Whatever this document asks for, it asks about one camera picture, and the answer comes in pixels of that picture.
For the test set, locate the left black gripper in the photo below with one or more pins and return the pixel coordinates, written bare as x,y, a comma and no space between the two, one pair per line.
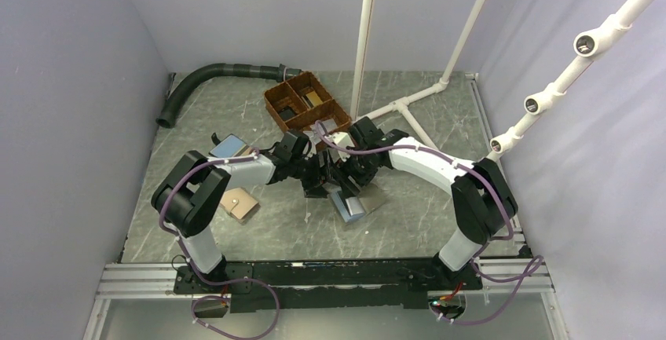
326,177

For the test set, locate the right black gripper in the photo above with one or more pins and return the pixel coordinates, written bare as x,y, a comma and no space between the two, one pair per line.
349,189

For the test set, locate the grey leather card holder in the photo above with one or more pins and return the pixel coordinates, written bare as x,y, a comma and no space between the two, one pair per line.
353,208

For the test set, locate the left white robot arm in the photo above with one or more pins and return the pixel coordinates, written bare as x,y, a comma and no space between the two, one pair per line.
188,198

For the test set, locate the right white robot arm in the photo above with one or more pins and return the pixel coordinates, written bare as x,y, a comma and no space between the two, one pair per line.
483,201

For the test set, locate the cards in basket front compartment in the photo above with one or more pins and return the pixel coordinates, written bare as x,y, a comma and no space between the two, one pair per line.
329,125

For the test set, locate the black card in basket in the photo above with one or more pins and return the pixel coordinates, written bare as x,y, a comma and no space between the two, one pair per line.
287,113

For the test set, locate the beige snap card holder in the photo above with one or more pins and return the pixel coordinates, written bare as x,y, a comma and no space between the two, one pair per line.
239,204

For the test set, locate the gold card in basket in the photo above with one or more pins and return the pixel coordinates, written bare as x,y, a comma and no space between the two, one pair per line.
312,99

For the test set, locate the open blue card wallet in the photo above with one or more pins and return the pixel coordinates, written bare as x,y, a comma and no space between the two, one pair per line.
231,148

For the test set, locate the brown woven divided basket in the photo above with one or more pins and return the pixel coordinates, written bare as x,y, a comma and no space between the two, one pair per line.
290,92

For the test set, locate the white PVC pipe frame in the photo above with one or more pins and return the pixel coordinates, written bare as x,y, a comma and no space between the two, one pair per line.
424,35

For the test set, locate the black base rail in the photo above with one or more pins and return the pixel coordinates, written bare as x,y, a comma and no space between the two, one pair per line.
337,283

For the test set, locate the white pipe camera boom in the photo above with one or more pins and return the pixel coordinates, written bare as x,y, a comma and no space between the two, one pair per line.
589,46

